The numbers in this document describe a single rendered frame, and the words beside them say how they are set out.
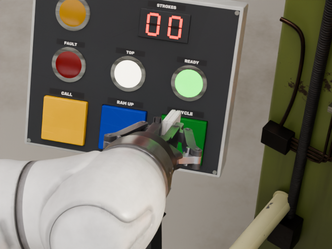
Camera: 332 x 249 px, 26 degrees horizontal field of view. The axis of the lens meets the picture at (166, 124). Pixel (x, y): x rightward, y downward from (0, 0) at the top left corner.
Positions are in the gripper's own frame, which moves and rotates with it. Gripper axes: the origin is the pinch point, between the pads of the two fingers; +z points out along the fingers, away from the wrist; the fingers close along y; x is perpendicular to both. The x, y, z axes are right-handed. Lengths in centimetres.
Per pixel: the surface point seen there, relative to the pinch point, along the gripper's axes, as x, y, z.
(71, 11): 12.4, -20.1, 12.8
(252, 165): -50, 8, 138
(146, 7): 14.5, -8.1, 13.2
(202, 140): -5.2, 3.3, 12.5
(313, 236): -36, 26, 54
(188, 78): 4.4, -0.1, 12.8
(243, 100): -34, 0, 166
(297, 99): -2.2, 17.5, 39.5
